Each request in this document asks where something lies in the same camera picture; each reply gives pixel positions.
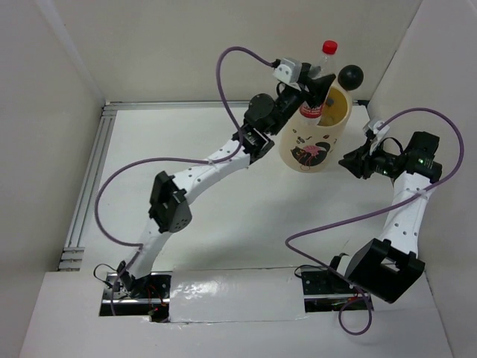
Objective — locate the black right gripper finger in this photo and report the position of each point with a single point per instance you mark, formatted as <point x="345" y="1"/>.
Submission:
<point x="353" y="159"/>
<point x="357" y="169"/>

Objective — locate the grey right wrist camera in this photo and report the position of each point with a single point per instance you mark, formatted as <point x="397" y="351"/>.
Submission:
<point x="375" y="131"/>

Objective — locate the red label red cap bottle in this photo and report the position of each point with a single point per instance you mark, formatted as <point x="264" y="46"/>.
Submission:
<point x="322" y="75"/>

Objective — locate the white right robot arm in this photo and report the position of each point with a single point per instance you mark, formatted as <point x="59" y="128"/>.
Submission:
<point x="389" y="265"/>

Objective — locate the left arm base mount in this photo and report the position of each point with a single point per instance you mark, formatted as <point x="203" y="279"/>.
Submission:
<point x="151" y="300"/>

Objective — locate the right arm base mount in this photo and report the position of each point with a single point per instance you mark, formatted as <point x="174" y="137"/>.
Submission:
<point x="324" y="292"/>

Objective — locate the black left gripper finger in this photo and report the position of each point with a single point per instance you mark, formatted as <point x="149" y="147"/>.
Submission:
<point x="311" y="71"/>
<point x="317" y="90"/>

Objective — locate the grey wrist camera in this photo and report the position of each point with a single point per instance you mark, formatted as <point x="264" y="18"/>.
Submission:
<point x="288" y="70"/>
<point x="375" y="131"/>

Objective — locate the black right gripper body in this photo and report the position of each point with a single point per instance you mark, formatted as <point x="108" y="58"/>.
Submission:
<point x="380" y="162"/>

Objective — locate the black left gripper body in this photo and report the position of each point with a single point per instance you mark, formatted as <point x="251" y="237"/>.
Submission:
<point x="294" y="95"/>

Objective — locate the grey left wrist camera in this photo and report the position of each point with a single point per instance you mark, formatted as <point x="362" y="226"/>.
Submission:
<point x="288" y="70"/>

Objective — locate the cream bin with black ears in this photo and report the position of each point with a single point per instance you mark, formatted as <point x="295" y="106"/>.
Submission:
<point x="310" y="136"/>

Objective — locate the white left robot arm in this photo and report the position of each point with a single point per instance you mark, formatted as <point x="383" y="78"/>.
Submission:
<point x="172" y="195"/>

